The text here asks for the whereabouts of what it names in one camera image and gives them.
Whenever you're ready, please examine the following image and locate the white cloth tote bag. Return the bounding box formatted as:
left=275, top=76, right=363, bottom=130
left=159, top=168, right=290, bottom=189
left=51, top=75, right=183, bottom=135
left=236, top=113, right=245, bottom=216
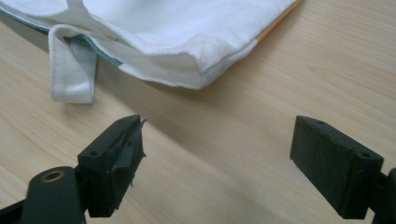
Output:
left=0, top=0, right=304, bottom=105

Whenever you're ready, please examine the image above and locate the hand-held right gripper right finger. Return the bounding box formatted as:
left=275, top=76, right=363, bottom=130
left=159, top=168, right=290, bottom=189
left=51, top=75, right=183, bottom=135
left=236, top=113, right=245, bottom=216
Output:
left=290, top=115, right=385, bottom=220

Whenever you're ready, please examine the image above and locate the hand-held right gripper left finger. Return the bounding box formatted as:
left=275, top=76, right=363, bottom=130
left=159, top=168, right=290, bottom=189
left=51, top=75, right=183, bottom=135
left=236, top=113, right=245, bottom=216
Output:
left=77, top=114, right=148, bottom=218

